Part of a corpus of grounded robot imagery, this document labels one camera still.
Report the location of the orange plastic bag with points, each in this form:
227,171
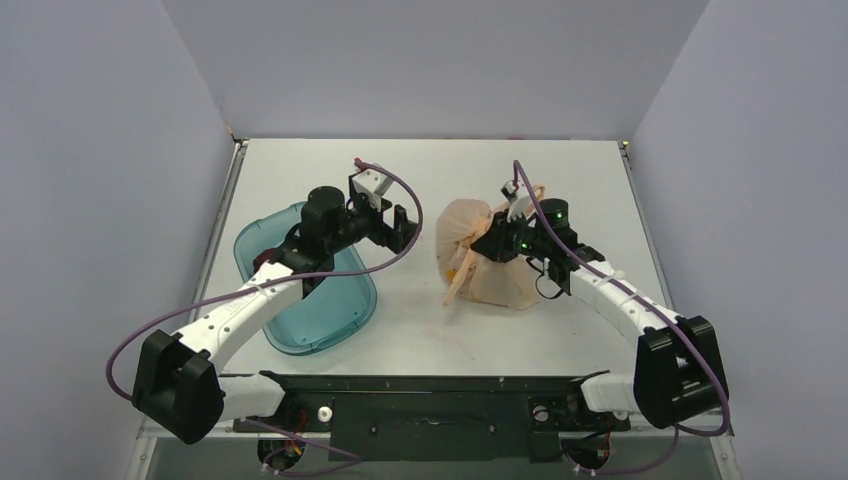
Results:
510,285

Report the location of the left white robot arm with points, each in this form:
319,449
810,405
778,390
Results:
179,380

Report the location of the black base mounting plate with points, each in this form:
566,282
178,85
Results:
442,418

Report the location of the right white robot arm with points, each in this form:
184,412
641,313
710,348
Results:
678,372

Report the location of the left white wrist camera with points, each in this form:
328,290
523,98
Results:
373,185

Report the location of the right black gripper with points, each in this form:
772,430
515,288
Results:
494,235

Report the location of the red fake fruit in bin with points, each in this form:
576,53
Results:
263,257

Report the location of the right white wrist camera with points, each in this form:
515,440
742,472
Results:
519,202

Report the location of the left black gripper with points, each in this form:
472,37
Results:
394,238

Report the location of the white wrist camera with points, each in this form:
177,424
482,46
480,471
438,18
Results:
373,185
519,202

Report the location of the teal plastic bin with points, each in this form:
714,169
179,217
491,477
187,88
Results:
338,308

